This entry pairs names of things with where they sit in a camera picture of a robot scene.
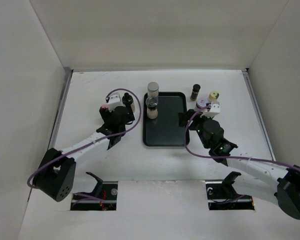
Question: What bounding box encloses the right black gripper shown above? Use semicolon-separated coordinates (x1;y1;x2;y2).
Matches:
178;109;215;149

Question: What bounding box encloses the clear top pepper grinder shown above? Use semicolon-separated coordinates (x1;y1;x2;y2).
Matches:
145;97;158;120

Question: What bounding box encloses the silver lid grain bottle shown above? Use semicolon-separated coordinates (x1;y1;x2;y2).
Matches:
147;82;159;98

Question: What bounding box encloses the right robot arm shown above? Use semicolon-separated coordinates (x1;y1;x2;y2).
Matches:
178;109;300;220

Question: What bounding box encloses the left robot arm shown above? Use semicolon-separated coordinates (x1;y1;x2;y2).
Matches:
27;104;135;202

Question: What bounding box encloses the black lid bottle rear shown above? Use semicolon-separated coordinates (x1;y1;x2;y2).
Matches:
122;92;136;113

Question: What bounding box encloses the white lid sauce jar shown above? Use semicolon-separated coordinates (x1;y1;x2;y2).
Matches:
195;97;210;112

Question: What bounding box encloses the black rectangular tray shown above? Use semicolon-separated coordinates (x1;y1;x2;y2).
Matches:
142;91;190;147

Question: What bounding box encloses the black cap spice jar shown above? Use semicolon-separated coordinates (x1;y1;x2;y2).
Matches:
190;84;201;101

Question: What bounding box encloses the yellow cap spice bottle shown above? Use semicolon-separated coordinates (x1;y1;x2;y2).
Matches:
208;90;220;103

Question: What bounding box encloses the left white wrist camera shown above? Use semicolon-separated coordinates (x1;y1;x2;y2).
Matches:
105;92;123;112

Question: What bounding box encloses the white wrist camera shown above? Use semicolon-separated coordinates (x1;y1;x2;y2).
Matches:
105;92;123;112
203;101;221;118

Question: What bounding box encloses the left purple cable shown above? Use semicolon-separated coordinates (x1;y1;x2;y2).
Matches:
26;88;142;210

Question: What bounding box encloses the purple cable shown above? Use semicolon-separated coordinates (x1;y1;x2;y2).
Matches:
183;104;300;177
26;88;142;210

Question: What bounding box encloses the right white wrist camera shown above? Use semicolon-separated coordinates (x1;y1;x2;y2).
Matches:
203;101;221;118

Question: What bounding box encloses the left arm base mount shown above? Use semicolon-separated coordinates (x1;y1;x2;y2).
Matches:
70;172;119;212

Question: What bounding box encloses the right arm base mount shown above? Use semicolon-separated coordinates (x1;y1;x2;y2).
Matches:
205;171;255;211

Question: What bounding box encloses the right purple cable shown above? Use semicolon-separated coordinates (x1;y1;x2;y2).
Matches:
183;104;300;177

